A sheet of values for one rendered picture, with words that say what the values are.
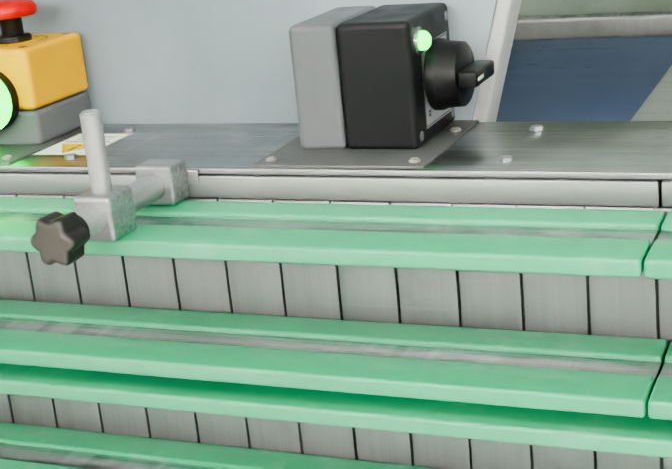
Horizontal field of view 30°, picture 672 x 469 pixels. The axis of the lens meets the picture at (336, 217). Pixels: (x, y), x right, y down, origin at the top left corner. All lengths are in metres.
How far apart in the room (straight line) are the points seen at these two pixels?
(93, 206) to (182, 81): 0.23
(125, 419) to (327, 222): 0.24
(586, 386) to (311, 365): 0.15
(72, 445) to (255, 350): 0.19
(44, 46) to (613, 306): 0.44
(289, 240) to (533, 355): 0.15
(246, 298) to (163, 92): 0.21
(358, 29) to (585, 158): 0.16
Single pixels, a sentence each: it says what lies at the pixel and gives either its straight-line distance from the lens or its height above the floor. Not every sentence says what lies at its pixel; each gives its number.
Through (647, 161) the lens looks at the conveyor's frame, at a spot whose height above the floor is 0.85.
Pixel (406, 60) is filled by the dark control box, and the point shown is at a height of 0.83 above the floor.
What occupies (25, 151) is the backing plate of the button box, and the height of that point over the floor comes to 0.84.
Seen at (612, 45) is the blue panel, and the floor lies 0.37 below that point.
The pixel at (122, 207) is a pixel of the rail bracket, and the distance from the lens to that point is 0.73.
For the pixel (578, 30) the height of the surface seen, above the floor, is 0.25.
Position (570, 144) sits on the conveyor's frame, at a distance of 0.76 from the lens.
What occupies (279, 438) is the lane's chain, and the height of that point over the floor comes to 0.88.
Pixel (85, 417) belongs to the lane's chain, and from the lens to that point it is 0.90.
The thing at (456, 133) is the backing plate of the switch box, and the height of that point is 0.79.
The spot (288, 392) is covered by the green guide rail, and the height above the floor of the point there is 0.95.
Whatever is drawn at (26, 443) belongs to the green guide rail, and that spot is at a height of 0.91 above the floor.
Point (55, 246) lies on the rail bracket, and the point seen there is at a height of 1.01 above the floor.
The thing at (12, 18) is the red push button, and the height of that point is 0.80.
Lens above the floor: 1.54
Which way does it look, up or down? 61 degrees down
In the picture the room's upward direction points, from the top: 129 degrees counter-clockwise
